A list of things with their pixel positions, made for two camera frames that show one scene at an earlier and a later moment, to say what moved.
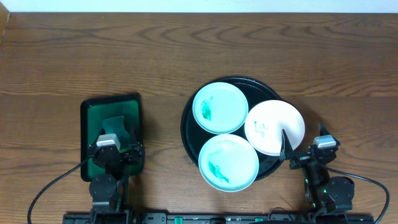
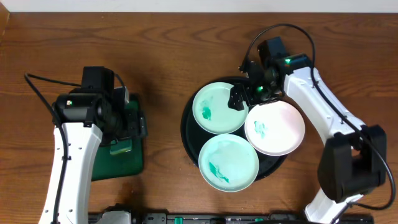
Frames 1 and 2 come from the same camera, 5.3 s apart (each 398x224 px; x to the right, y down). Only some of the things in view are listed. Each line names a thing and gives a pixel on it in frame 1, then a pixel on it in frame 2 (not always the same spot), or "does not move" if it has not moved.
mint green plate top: (220, 107) does not move
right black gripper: (300, 158) → (236, 93)
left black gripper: (125, 153) → (137, 123)
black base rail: (218, 218) does not move
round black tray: (194, 137) does not move
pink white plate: (266, 120) does not move
